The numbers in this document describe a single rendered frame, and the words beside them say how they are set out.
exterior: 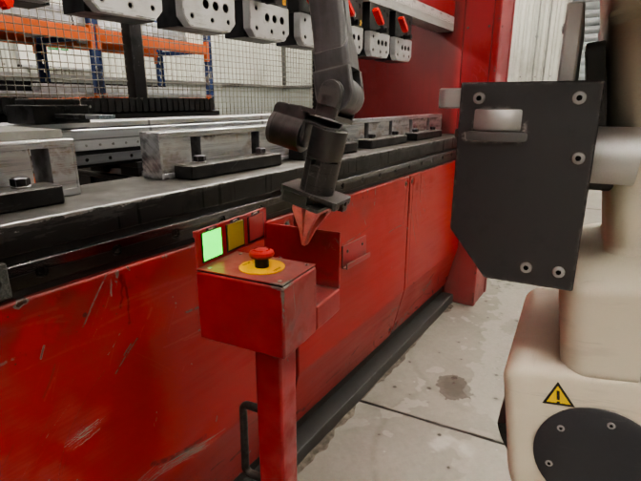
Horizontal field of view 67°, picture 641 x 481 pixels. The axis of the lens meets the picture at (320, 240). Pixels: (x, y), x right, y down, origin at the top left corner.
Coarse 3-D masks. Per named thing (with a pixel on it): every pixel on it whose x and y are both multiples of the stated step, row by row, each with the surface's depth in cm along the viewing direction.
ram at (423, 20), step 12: (372, 0) 157; (384, 0) 164; (420, 0) 188; (432, 0) 198; (444, 0) 208; (408, 12) 181; (420, 12) 189; (420, 24) 202; (432, 24) 202; (444, 24) 212
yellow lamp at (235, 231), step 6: (234, 222) 81; (240, 222) 83; (228, 228) 80; (234, 228) 82; (240, 228) 83; (228, 234) 80; (234, 234) 82; (240, 234) 84; (228, 240) 81; (234, 240) 82; (240, 240) 84; (228, 246) 81; (234, 246) 82
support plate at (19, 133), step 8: (0, 128) 56; (8, 128) 56; (16, 128) 56; (24, 128) 56; (32, 128) 56; (40, 128) 56; (0, 136) 49; (8, 136) 50; (16, 136) 51; (24, 136) 51; (32, 136) 52; (40, 136) 53; (48, 136) 54; (56, 136) 54
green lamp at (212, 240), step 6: (204, 234) 75; (210, 234) 76; (216, 234) 77; (204, 240) 75; (210, 240) 76; (216, 240) 78; (204, 246) 75; (210, 246) 76; (216, 246) 78; (204, 252) 75; (210, 252) 77; (216, 252) 78; (204, 258) 76; (210, 258) 77
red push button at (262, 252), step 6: (252, 252) 74; (258, 252) 73; (264, 252) 74; (270, 252) 74; (252, 258) 74; (258, 258) 73; (264, 258) 73; (270, 258) 74; (258, 264) 74; (264, 264) 74
